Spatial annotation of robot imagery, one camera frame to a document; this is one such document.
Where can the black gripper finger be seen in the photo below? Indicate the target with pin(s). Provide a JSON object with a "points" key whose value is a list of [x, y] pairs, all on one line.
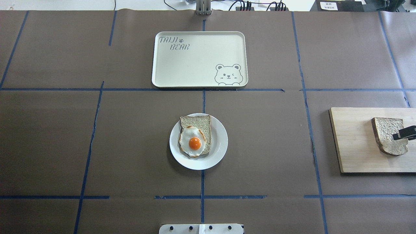
{"points": [[408, 133]]}

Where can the white round plate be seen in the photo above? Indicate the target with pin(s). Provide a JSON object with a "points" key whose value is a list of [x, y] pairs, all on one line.
{"points": [[219, 144]]}

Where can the wooden cutting board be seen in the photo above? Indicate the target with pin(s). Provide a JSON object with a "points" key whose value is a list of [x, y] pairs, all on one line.
{"points": [[356, 145]]}

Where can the black box white label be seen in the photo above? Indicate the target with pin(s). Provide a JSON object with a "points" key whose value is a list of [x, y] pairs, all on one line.
{"points": [[337, 5]]}

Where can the orange black usb hub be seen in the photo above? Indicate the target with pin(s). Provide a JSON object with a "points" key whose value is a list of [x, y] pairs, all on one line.
{"points": [[241, 5]]}

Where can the white pillar with base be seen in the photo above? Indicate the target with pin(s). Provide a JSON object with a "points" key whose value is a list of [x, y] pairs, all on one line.
{"points": [[227, 228]]}

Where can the fried egg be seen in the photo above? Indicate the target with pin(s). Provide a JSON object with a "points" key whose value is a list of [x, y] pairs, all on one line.
{"points": [[192, 141]]}

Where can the cream bear tray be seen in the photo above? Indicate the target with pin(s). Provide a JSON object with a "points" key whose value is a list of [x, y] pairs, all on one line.
{"points": [[200, 60]]}

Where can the aluminium frame post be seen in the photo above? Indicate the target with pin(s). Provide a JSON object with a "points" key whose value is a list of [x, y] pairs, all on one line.
{"points": [[203, 7]]}

